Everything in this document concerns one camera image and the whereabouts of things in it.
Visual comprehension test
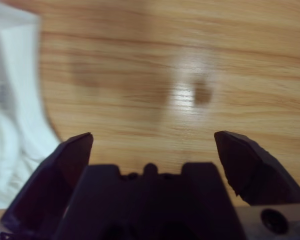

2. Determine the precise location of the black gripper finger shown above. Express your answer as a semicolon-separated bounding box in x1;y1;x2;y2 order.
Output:
1;132;94;240
214;130;300;206

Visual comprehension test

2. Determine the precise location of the white T-shirt with small print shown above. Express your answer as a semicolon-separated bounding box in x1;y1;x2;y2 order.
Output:
0;4;64;209

